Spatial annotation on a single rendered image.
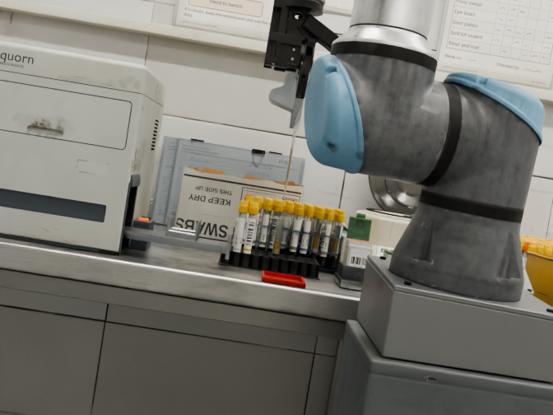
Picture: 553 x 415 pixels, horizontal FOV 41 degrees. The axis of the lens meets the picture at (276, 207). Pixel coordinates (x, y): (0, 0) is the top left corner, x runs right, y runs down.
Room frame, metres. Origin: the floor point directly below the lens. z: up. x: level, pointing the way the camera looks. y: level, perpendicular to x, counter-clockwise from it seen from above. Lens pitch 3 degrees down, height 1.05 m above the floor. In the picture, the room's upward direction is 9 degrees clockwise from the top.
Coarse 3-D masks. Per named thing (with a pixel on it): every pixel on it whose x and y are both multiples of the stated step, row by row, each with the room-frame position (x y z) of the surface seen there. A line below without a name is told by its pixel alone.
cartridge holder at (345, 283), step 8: (344, 264) 1.21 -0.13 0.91; (336, 272) 1.27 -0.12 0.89; (344, 272) 1.20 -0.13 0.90; (352, 272) 1.20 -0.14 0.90; (360, 272) 1.20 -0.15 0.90; (336, 280) 1.24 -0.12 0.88; (344, 280) 1.18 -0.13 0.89; (352, 280) 1.20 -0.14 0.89; (360, 280) 1.20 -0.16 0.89; (344, 288) 1.18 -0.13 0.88; (352, 288) 1.18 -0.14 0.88; (360, 288) 1.18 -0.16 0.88
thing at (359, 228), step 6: (360, 216) 1.26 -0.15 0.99; (354, 222) 1.25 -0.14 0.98; (360, 222) 1.26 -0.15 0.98; (366, 222) 1.26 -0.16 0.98; (348, 228) 1.25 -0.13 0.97; (354, 228) 1.25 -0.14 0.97; (360, 228) 1.25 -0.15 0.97; (366, 228) 1.26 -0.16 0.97; (348, 234) 1.25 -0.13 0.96; (354, 234) 1.25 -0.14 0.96; (360, 234) 1.25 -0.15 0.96; (366, 234) 1.25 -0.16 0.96; (366, 240) 1.25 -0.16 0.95
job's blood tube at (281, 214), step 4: (280, 212) 1.27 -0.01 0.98; (284, 212) 1.27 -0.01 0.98; (280, 216) 1.27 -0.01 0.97; (284, 216) 1.27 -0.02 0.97; (280, 220) 1.27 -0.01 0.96; (284, 220) 1.27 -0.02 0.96; (276, 224) 1.27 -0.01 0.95; (280, 224) 1.27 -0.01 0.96; (276, 228) 1.27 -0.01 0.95; (280, 228) 1.27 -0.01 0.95; (276, 232) 1.27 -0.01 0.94; (280, 232) 1.27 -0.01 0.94; (276, 236) 1.27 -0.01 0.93; (280, 236) 1.27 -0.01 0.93; (276, 240) 1.27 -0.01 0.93; (280, 240) 1.27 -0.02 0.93; (276, 244) 1.27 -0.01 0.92; (280, 244) 1.27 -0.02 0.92; (272, 248) 1.28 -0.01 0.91; (276, 248) 1.27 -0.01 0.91; (272, 252) 1.27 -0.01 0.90; (276, 252) 1.27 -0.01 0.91
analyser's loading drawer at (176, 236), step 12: (132, 228) 1.20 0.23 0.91; (168, 228) 1.16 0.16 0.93; (180, 228) 1.21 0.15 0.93; (144, 240) 1.15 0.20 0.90; (156, 240) 1.15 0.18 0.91; (168, 240) 1.15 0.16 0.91; (180, 240) 1.15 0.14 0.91; (192, 240) 1.16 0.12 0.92; (204, 240) 1.19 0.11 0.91; (216, 240) 1.22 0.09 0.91; (228, 240) 1.15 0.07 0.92; (216, 252) 1.16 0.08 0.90; (228, 252) 1.15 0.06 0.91
